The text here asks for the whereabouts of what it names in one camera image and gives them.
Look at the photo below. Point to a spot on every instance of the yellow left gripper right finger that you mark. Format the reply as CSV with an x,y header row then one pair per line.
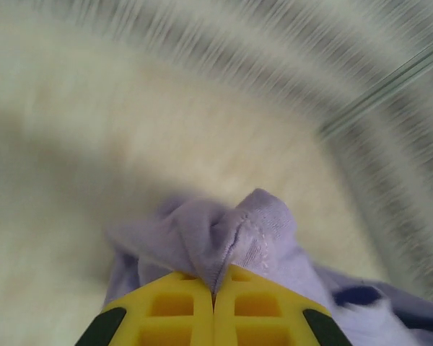
x,y
252,313

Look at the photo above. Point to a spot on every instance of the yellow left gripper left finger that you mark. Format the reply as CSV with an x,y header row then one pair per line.
x,y
173,313

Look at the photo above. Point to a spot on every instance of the purple t-shirt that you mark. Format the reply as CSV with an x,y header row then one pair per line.
x,y
202,230

